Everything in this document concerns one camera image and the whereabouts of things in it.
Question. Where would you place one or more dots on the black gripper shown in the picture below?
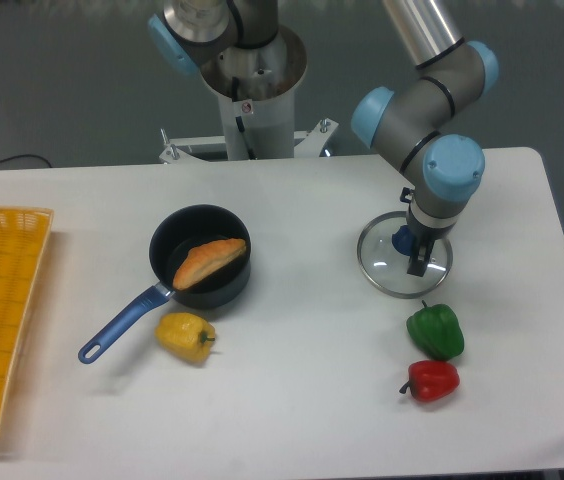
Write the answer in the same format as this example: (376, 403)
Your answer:
(426, 229)

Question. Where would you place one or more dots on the glass lid blue knob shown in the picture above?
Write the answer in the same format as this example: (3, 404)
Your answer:
(384, 259)

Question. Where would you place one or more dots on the black pot blue handle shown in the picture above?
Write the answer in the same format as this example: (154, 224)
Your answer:
(181, 231)

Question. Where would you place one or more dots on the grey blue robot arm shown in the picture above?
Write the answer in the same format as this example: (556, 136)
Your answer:
(404, 128)

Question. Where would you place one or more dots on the green bell pepper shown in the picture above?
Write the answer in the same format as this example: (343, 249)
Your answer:
(436, 331)

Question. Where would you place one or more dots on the red bell pepper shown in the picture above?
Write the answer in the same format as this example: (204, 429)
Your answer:
(430, 380)

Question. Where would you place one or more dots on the golden pastry turnover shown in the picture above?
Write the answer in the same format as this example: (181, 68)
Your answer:
(206, 259)

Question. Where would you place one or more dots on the yellow bell pepper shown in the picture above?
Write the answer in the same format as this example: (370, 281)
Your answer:
(187, 336)

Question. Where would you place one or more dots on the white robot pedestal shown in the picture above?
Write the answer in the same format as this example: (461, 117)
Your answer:
(256, 91)

